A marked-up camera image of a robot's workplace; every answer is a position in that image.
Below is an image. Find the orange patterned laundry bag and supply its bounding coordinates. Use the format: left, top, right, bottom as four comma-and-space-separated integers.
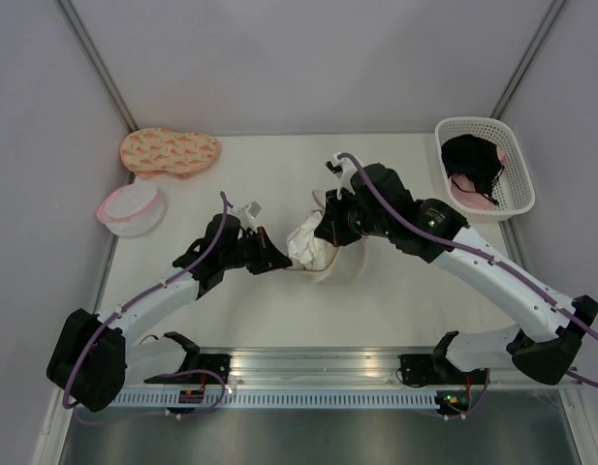
119, 127, 221, 179

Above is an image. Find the white bra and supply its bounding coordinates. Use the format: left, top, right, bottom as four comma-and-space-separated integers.
286, 210, 332, 271

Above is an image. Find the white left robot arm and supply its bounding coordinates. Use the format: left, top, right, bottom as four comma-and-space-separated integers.
47, 213, 292, 412

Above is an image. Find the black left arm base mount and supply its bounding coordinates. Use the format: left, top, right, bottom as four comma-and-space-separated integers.
194, 354, 232, 386

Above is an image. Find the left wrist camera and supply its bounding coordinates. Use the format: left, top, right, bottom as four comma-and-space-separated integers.
234, 201, 262, 229

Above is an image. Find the aluminium frame rail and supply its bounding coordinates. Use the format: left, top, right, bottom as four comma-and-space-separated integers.
55, 346, 583, 388

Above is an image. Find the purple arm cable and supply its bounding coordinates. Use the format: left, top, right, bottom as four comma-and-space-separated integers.
60, 191, 232, 427
336, 152, 598, 422

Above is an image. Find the white plastic basket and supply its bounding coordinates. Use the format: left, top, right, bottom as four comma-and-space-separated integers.
433, 117, 536, 222

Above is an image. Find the white slotted cable duct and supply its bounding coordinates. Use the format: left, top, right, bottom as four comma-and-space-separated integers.
111, 387, 437, 410

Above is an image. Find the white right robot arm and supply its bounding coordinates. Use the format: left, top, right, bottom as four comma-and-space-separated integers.
272, 153, 598, 386

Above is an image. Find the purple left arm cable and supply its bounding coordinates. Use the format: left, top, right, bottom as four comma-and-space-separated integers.
60, 191, 232, 427

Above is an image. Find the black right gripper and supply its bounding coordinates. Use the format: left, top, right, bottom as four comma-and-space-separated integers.
315, 185, 392, 247

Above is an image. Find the cream mesh laundry bag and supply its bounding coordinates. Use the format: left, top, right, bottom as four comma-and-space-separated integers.
286, 190, 367, 285

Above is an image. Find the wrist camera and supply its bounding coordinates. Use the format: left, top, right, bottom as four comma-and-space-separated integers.
326, 152, 356, 183
234, 201, 262, 229

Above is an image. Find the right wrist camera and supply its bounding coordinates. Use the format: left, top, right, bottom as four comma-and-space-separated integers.
326, 152, 356, 183

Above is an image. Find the black bra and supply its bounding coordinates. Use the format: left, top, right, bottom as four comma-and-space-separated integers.
441, 134, 505, 210

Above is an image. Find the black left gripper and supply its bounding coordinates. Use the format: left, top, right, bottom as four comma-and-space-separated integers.
221, 227, 292, 275

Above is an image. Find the pink trimmed mesh laundry bag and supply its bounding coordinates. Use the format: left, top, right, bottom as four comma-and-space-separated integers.
96, 179, 167, 237

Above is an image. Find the pink bra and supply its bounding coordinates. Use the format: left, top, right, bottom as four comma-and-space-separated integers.
444, 147, 505, 210

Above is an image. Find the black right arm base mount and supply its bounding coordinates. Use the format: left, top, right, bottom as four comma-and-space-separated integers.
398, 354, 446, 388

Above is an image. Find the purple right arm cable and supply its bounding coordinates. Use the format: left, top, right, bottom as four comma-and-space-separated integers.
336, 152, 598, 422

